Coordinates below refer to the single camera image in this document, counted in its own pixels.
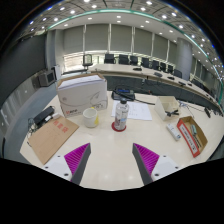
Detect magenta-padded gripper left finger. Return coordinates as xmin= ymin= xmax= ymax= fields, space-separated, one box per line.
xmin=41 ymin=142 xmax=92 ymax=186

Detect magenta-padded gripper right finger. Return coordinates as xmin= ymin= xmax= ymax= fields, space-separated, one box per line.
xmin=131 ymin=142 xmax=183 ymax=186

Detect clear water bottle black cap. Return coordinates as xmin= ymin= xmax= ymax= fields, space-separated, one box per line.
xmin=113 ymin=97 xmax=130 ymax=132

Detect brown paper envelope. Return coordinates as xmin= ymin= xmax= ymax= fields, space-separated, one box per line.
xmin=27 ymin=115 xmax=80 ymax=166

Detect white remote control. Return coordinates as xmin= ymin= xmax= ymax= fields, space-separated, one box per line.
xmin=165 ymin=123 xmax=183 ymax=142

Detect white cup with yellow tag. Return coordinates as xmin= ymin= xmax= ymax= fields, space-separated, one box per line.
xmin=82 ymin=106 xmax=100 ymax=129

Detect red-edged brown cardboard box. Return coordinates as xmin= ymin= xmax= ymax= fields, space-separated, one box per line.
xmin=176 ymin=115 xmax=209 ymax=159

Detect small white charger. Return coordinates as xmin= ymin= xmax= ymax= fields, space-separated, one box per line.
xmin=49 ymin=113 xmax=62 ymax=121

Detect white printed paper sheet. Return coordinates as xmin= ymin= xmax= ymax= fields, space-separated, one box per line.
xmin=110 ymin=99 xmax=153 ymax=122

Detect black marker pen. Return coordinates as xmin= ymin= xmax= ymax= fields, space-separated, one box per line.
xmin=165 ymin=109 xmax=180 ymax=117

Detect dark grey pen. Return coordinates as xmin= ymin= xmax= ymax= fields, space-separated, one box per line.
xmin=192 ymin=133 xmax=203 ymax=149

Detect black power adapter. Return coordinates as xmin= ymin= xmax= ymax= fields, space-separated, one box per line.
xmin=32 ymin=105 xmax=55 ymax=127

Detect small teal case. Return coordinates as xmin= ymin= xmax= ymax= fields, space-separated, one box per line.
xmin=189 ymin=123 xmax=198 ymax=136

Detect open white cardboard box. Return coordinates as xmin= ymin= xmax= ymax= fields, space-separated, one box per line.
xmin=153 ymin=95 xmax=181 ymax=122

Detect white copy paper carton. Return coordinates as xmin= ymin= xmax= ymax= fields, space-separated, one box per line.
xmin=56 ymin=73 xmax=109 ymax=118

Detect black conference microphone console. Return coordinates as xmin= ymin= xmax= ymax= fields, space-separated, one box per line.
xmin=111 ymin=87 xmax=156 ymax=106

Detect long curved conference desk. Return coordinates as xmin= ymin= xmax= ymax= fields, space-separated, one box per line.
xmin=63 ymin=63 xmax=221 ymax=111

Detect black desk microphone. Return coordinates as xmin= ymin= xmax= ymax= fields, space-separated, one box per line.
xmin=203 ymin=106 xmax=212 ymax=118

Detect row of black office chairs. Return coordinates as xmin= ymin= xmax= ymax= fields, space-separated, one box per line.
xmin=82 ymin=53 xmax=184 ymax=79

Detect ceiling lights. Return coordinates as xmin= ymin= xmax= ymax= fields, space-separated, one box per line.
xmin=26 ymin=0 xmax=224 ymax=74

